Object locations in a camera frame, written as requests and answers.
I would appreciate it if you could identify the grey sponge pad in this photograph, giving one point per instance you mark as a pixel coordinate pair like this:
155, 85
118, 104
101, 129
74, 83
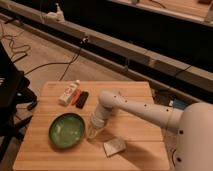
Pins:
114, 146

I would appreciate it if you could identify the green ceramic bowl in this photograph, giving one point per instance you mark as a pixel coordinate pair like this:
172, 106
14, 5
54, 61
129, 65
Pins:
66, 130

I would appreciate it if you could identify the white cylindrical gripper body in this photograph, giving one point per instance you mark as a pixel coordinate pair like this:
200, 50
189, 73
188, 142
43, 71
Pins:
93, 132

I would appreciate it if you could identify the blue box on floor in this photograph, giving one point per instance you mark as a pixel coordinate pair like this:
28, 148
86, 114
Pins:
176, 103

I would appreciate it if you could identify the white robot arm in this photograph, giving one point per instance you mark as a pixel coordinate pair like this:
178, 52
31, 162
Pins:
193, 126

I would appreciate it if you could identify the white glue bottle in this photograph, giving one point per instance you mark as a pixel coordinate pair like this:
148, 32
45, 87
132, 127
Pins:
66, 96

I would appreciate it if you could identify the grey metal rail frame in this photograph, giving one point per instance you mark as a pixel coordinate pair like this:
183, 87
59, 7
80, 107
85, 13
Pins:
171, 49

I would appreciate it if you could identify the white power adapter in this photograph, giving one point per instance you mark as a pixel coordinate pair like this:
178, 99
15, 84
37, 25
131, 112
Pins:
58, 15

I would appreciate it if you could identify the orange marker pen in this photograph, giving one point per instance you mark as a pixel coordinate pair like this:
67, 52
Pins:
76, 97

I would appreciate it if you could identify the black rectangular block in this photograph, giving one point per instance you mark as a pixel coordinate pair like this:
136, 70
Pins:
82, 99

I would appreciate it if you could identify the black office chair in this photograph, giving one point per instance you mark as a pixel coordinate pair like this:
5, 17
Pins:
14, 90

